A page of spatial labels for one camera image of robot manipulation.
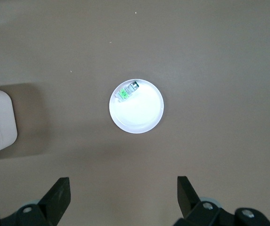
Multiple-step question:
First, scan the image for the pink round plate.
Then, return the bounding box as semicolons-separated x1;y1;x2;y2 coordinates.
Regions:
108;79;165;134

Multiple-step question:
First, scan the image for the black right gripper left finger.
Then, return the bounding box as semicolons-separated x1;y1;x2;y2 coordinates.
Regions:
0;178;71;226

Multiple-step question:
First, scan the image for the white lidded storage box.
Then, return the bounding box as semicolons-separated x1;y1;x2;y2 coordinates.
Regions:
0;87;18;165

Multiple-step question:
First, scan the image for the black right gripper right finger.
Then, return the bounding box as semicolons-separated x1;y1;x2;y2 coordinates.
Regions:
175;176;234;226

